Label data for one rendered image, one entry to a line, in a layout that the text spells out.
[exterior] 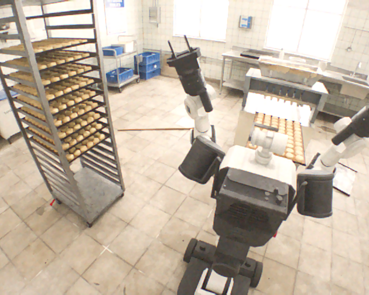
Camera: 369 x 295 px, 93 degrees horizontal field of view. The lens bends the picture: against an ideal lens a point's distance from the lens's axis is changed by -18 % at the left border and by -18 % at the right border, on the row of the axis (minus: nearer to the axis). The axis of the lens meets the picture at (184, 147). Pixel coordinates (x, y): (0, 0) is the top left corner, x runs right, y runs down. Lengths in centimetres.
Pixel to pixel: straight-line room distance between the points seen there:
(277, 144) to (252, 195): 18
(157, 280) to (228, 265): 96
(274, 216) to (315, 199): 19
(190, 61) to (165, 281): 152
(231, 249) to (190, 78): 68
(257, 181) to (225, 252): 38
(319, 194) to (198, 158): 43
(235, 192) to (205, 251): 107
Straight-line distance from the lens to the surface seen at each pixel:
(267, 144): 69
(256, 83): 203
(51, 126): 137
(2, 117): 368
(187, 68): 76
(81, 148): 163
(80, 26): 160
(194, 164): 75
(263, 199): 62
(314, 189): 76
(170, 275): 179
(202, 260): 166
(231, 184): 64
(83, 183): 231
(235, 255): 92
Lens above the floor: 167
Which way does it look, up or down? 36 degrees down
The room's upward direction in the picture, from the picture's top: 2 degrees clockwise
